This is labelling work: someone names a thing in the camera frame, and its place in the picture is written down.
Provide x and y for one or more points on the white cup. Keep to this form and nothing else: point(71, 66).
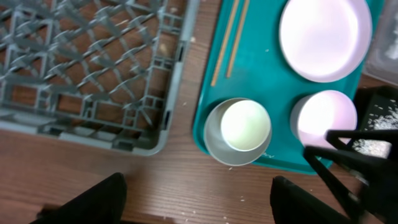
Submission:
point(245, 125)

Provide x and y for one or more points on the clear plastic bin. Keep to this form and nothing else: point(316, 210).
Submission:
point(381, 62)

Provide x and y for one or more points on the grey bowl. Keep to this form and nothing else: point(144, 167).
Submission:
point(218, 148)

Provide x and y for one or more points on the grey dish rack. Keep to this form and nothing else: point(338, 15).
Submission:
point(100, 73)

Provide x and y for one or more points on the pile of rice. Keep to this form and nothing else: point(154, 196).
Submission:
point(379, 133)

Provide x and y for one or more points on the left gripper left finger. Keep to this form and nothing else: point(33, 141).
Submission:
point(103, 203)

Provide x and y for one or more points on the right wooden chopstick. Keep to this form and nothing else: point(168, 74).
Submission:
point(237, 38)

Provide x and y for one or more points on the large white plate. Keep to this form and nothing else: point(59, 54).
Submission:
point(325, 40)

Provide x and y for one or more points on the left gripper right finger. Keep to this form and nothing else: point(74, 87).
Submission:
point(293, 205)

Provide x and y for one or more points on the teal plastic tray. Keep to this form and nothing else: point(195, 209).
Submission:
point(262, 74)

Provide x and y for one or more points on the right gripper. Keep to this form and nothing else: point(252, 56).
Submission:
point(378, 196)

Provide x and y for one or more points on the wooden chopstick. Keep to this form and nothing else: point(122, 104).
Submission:
point(237, 38)
point(224, 43)

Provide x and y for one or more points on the left wooden chopstick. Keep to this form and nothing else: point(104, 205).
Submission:
point(224, 43)

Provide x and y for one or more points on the black tray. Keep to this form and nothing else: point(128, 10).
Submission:
point(366, 101)

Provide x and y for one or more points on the small pink bowl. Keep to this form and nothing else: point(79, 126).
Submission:
point(314, 115)

